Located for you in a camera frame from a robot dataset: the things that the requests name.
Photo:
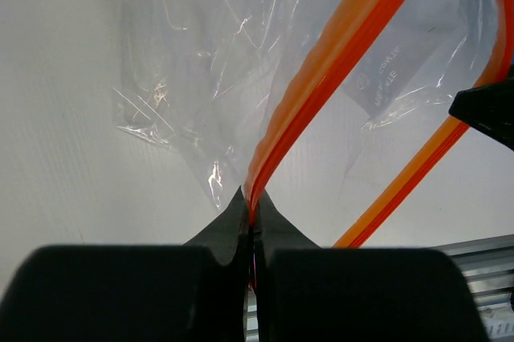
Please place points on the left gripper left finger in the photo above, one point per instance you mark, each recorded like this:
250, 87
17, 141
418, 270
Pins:
193, 292

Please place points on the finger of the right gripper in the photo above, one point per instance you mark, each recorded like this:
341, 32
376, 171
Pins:
488, 109

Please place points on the clear zip top bag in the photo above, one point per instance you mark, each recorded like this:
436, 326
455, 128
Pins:
339, 109

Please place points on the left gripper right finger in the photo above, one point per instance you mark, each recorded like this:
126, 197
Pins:
308, 293

